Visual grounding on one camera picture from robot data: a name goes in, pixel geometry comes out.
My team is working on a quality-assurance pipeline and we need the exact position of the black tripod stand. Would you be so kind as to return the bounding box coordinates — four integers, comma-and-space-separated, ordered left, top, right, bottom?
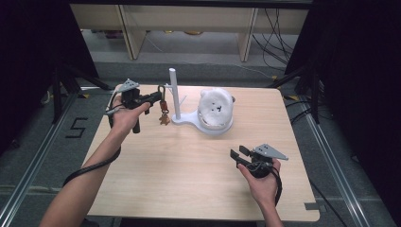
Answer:
50, 61, 112, 125
267, 61, 324, 125

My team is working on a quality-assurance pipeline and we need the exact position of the hand-held gripper black cable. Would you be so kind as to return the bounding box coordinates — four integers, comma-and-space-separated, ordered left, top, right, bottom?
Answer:
245, 160, 284, 207
61, 89, 125, 187

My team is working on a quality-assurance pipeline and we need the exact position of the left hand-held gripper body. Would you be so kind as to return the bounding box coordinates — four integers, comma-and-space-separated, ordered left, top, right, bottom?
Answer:
117, 78, 151, 134

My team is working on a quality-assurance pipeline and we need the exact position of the aluminium floor rail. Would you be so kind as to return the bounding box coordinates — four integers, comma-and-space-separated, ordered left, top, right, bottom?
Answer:
0, 91, 81, 227
302, 105, 375, 227

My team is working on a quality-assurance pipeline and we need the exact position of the white floor cable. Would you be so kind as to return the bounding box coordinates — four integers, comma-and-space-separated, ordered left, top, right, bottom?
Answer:
231, 62, 278, 80

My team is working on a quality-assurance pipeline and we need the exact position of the person's left hand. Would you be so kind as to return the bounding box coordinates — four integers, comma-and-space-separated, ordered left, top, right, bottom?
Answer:
109, 94, 152, 140

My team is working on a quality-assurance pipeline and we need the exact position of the right hand-held gripper black cable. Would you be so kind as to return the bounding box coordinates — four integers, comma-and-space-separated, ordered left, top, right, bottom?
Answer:
245, 160, 284, 207

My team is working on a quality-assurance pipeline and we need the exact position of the left hand-held gripper black cable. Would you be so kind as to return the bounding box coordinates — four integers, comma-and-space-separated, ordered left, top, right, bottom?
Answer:
61, 89, 125, 187

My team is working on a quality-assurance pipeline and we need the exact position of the white branched key stand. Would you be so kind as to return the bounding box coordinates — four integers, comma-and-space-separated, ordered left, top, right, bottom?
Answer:
163, 67, 235, 137

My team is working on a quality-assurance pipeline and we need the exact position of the person's right hand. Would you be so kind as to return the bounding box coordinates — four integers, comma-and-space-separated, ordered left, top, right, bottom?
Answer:
236, 158, 283, 208

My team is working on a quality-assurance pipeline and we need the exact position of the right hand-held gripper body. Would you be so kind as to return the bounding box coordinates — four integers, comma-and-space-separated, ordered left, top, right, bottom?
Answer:
246, 143, 289, 180

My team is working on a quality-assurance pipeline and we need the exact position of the white fluffy plush keychain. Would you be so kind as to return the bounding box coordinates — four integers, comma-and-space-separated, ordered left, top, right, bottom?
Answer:
197, 87, 235, 128

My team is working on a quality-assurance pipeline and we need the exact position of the bundle of black cables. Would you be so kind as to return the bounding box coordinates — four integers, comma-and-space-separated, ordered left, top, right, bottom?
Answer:
251, 8, 301, 72

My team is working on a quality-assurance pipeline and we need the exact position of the black curtain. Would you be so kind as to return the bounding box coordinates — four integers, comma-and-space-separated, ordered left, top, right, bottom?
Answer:
285, 0, 401, 226
0, 0, 99, 155

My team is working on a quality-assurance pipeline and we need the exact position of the light wooden desk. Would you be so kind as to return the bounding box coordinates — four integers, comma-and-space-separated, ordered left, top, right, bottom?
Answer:
69, 3, 310, 62

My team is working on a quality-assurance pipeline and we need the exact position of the green strap bear charm keychain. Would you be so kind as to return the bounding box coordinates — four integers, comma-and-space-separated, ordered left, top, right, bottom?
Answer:
156, 84, 171, 127

